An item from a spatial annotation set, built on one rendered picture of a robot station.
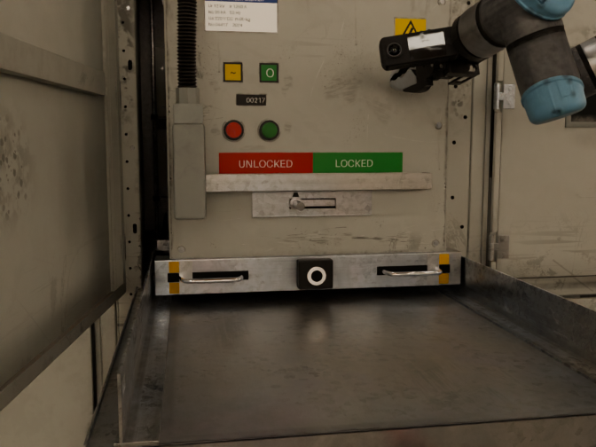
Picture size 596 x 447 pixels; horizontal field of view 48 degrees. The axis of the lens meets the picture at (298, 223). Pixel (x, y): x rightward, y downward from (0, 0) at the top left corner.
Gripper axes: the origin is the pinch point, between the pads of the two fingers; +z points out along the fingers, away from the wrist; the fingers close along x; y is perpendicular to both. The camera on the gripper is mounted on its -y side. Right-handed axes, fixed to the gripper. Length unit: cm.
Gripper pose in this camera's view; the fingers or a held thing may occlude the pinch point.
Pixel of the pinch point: (391, 81)
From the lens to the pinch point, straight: 117.6
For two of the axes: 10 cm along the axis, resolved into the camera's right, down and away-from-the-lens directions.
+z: -4.0, 1.5, 9.0
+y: 9.1, -0.5, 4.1
